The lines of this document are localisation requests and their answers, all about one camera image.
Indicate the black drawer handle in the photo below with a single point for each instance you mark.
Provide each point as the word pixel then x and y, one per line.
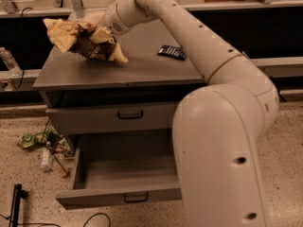
pixel 136 197
pixel 130 116

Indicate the white paper bowl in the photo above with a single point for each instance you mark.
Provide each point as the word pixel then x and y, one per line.
pixel 95 17

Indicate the black stand on floor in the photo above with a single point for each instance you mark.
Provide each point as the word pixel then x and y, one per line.
pixel 18 194

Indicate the black drawer handle lower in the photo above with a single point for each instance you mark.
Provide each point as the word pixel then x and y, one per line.
pixel 136 197

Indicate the clear plastic cup on floor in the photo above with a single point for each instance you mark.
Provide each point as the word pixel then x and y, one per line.
pixel 57 164

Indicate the black drawer handle upper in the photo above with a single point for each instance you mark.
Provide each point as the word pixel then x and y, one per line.
pixel 130 116

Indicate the grey drawer cabinet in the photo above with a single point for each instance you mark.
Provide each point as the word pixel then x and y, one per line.
pixel 69 80

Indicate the green snack bag on floor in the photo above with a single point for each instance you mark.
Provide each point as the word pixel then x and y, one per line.
pixel 30 140

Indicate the clear plastic bottle on floor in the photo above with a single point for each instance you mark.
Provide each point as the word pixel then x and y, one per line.
pixel 44 162

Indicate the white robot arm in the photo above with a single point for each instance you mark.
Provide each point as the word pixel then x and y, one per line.
pixel 215 128

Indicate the brown chip bag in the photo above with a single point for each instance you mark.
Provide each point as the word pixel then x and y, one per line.
pixel 87 39

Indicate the open grey lower drawer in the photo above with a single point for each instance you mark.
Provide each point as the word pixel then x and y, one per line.
pixel 111 164

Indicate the closed grey upper drawer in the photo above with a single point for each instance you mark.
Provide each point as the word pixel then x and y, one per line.
pixel 157 115

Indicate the clear plastic water bottle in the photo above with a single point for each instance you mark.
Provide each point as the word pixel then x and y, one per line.
pixel 10 62

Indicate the grey metal rail right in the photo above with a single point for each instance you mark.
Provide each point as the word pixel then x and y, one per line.
pixel 280 67

